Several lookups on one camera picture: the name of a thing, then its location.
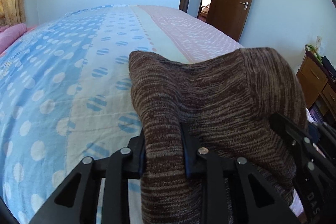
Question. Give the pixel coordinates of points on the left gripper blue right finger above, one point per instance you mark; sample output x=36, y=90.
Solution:
x=233, y=191

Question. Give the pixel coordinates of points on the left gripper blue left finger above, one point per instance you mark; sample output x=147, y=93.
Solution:
x=96, y=186

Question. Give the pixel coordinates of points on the brown striped knit sweater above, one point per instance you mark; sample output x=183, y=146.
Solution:
x=226, y=102

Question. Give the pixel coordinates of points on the dark clothes on dresser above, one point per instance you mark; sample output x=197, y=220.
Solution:
x=330, y=70

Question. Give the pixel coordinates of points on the wooden dresser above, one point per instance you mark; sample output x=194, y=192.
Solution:
x=317, y=86

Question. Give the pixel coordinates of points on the green item on dresser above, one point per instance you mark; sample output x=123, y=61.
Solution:
x=313, y=50

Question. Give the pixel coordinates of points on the blue polka dot bedspread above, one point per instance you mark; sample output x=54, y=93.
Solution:
x=65, y=91

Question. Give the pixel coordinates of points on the folded purple quilt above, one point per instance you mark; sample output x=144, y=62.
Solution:
x=9, y=35

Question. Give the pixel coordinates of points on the beige curtain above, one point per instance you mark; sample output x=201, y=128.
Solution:
x=12, y=12

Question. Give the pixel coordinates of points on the silver door handle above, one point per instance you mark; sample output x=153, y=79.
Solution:
x=245, y=4

